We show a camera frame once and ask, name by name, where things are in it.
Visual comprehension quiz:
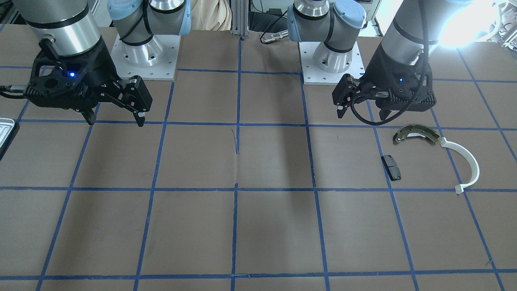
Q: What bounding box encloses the black brake pad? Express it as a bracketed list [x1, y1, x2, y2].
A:
[381, 155, 402, 181]

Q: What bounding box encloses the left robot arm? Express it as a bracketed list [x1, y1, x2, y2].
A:
[287, 0, 471, 126]

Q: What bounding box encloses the olive brake shoe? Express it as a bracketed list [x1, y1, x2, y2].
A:
[393, 124, 441, 143]

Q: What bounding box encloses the white plastic tray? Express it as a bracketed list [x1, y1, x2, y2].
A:
[0, 118, 16, 148]

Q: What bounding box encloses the aluminium frame post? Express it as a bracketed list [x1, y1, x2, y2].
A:
[229, 0, 250, 39]

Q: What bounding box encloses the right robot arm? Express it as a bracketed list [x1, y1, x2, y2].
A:
[1, 0, 191, 127]

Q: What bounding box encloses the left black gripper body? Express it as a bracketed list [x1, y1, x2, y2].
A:
[358, 39, 437, 112]

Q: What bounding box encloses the silver cable connector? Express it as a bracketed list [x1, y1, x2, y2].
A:
[260, 30, 289, 44]

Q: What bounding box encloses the person in beige shirt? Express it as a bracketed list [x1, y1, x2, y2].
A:
[191, 0, 232, 31]

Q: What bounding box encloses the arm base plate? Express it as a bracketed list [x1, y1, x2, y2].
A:
[298, 42, 365, 85]
[110, 35, 181, 81]

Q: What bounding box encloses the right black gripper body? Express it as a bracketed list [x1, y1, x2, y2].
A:
[23, 38, 122, 112]

